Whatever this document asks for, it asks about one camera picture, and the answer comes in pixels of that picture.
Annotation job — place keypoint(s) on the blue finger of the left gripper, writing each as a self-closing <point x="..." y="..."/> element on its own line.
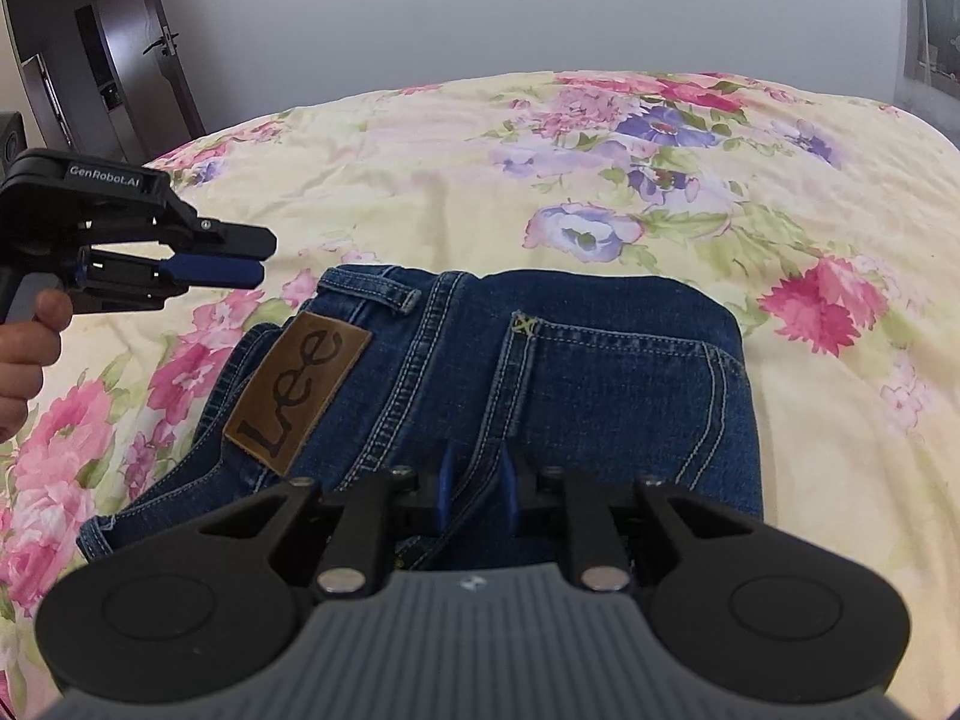
<point x="205" y="236"/>
<point x="187" y="273"/>

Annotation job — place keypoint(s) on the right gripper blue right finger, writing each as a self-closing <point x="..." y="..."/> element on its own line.
<point x="571" y="515"/>

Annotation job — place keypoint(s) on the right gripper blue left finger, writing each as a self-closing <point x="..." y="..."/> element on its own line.
<point x="374" y="519"/>

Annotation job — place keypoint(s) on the dark blue denim jeans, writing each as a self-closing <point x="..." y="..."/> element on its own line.
<point x="619" y="378"/>

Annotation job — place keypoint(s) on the person's left hand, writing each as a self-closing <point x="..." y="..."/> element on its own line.
<point x="27" y="349"/>

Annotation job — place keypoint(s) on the dark wooden door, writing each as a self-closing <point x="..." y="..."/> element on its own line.
<point x="103" y="77"/>

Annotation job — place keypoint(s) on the floral yellow bed quilt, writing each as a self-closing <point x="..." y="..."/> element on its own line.
<point x="827" y="225"/>

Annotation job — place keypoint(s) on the window with grey curtain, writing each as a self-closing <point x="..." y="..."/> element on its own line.
<point x="931" y="44"/>

